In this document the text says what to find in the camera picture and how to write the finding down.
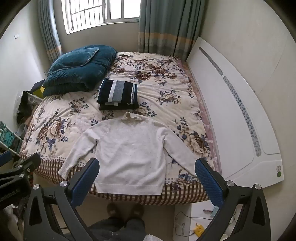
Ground barred window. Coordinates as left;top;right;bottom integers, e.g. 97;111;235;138
61;0;141;35

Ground yellow small object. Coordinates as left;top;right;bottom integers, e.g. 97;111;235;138
193;224;205;238

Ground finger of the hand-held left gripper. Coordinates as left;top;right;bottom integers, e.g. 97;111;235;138
0;151;12;164
0;153;41;186

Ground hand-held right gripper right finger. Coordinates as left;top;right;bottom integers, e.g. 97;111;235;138
195;158;271;241

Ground white nightstand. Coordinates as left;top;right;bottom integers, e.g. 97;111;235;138
173;199;244;241

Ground teal curtain narrow strip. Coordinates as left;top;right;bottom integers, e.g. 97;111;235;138
38;0;63;63

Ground teal folded quilt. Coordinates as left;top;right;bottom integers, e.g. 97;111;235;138
42;45;117;97

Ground person's right brown slipper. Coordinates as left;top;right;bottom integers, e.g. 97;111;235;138
129;203;145;220

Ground person's dark trousers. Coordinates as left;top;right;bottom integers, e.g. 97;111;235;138
88;217;147;241

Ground teal velvet pillow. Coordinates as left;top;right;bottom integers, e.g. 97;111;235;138
47;46;100;75

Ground white rack with clutter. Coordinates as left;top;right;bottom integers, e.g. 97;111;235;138
0;120;23;156

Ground teal curtain with wide folds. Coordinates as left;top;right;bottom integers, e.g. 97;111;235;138
138;0;206;62

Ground black folded garment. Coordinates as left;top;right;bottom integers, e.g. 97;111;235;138
99;101;139;111

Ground black thin cable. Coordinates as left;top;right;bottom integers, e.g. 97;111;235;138
174;210;216;235

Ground black clothes heap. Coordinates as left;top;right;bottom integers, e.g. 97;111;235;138
16;90;37;124

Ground white bed headboard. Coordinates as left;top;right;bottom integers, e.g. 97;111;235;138
186;36;284;186

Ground floral blanket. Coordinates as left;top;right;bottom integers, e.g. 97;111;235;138
20;51;222;205

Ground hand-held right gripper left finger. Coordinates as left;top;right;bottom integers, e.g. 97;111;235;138
23;158;100;241

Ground white knit sweater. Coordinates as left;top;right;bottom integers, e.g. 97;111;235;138
58;112;201;195

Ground navy striped folded sweater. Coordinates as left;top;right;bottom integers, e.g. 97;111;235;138
96;79;139;105

